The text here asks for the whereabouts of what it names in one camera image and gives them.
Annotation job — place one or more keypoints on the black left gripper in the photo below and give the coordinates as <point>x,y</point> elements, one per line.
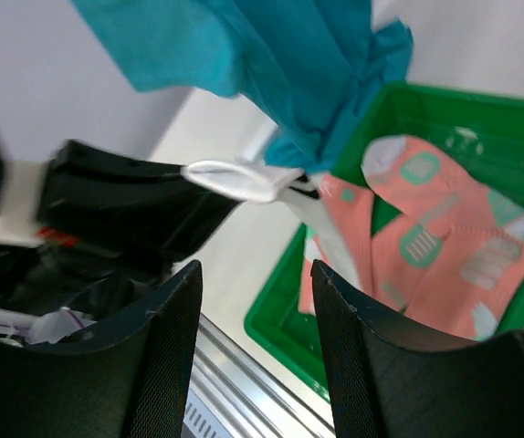
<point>131,222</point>

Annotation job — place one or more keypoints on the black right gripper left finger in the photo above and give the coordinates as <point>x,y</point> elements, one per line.
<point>162,383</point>

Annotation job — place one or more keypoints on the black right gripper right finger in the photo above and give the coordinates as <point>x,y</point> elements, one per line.
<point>354,331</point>

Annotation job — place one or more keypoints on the white striped sock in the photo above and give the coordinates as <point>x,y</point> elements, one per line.
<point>248,182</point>

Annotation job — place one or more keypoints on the teal cloth on hanger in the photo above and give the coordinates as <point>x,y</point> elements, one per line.
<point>314,67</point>

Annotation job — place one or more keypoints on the pink patterned sock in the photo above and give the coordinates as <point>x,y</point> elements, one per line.
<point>428,240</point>

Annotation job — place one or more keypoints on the green plastic tray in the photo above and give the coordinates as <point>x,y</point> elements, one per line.
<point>483,134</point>

